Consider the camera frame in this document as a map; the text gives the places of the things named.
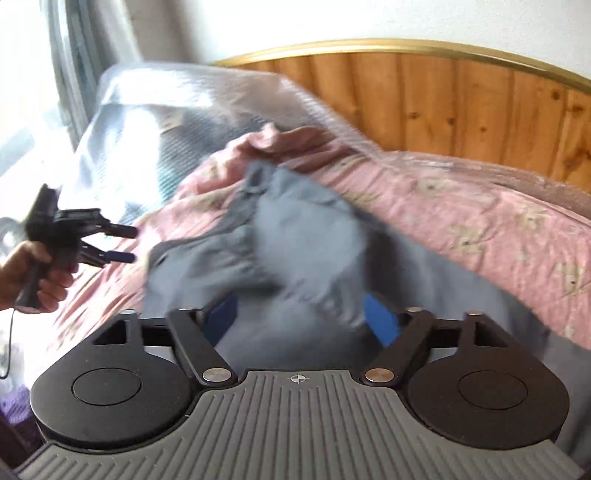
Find black cable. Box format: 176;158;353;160
0;307;17;382

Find wooden headboard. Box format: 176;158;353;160
210;38;591;184

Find clear bubble wrap sheet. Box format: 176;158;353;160
69;62;591;219

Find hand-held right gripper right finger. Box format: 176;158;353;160
362;294;511;387

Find pink bear print blanket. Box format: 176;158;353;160
60;124;591;352

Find purple cloth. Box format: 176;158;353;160
0;385;36;445

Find person's left hand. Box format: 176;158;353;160
0;240;78;315

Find grey curtain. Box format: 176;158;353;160
46;0;145;139

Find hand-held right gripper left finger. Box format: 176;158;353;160
92;295;241;387

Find grey pants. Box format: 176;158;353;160
143;161;591;467

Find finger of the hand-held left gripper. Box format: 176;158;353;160
99;222;138;240
79;244;136;269

